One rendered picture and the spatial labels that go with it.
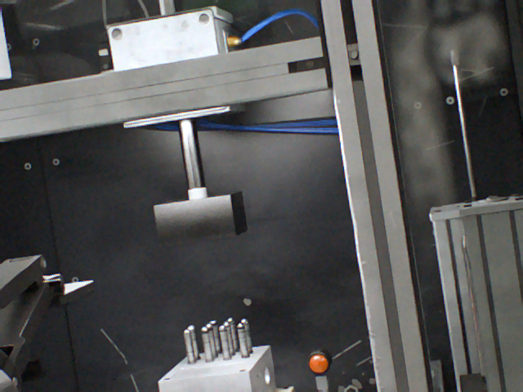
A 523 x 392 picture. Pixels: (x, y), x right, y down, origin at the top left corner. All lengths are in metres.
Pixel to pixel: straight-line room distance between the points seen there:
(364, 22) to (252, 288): 0.56
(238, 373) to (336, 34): 0.36
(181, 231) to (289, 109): 0.29
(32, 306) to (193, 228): 0.47
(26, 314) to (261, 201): 0.73
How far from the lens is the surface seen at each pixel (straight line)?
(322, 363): 1.16
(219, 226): 1.14
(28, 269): 0.69
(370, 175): 0.93
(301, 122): 1.35
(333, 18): 0.93
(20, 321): 0.68
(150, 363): 1.45
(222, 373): 1.10
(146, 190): 1.42
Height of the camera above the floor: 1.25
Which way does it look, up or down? 3 degrees down
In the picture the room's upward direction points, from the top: 9 degrees counter-clockwise
